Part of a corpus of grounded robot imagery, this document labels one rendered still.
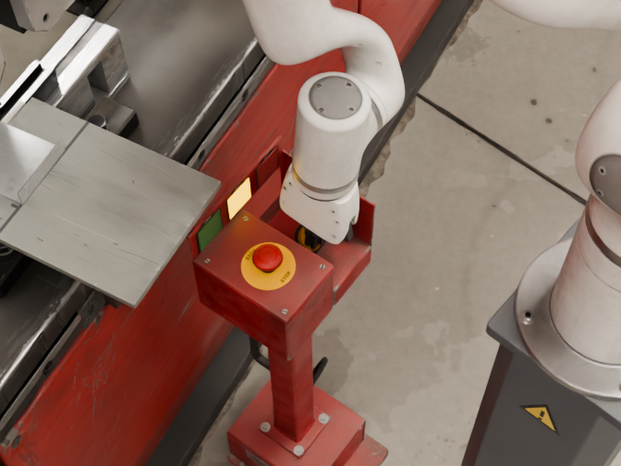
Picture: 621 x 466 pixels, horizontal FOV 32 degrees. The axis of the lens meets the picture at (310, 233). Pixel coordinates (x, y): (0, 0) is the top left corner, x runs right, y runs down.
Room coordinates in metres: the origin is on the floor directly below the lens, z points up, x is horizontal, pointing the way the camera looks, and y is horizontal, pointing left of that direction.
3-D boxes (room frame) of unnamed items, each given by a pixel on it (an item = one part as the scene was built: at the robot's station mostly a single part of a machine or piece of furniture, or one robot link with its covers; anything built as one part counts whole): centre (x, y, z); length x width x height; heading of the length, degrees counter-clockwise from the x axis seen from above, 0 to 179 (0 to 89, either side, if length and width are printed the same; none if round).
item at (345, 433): (0.73, 0.01, 0.06); 0.25 x 0.20 x 0.12; 53
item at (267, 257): (0.71, 0.06, 0.79); 0.04 x 0.04 x 0.04
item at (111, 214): (0.68, 0.26, 1.00); 0.26 x 0.18 x 0.01; 61
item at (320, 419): (0.75, 0.04, 0.13); 0.10 x 0.10 x 0.01; 53
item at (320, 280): (0.75, 0.04, 0.75); 0.20 x 0.16 x 0.18; 143
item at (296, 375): (0.75, 0.04, 0.39); 0.05 x 0.05 x 0.54; 53
